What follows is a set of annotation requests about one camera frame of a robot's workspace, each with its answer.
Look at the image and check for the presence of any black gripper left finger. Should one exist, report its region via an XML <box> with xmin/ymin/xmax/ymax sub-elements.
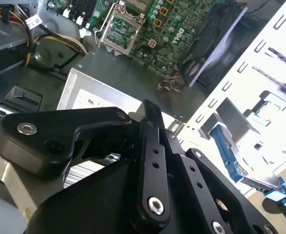
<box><xmin>0</xmin><ymin>99</ymin><xmax>171</xmax><ymax>229</ymax></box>

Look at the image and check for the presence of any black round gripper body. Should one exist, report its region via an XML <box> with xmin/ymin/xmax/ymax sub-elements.
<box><xmin>27</xmin><ymin>157</ymin><xmax>207</xmax><ymax>234</ymax></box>

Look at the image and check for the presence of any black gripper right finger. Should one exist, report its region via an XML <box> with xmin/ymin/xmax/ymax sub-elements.
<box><xmin>164</xmin><ymin>130</ymin><xmax>280</xmax><ymax>234</ymax></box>

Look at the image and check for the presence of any dark RAM stick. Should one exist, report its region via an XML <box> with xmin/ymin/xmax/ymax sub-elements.
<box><xmin>267</xmin><ymin>46</ymin><xmax>286</xmax><ymax>74</ymax></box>

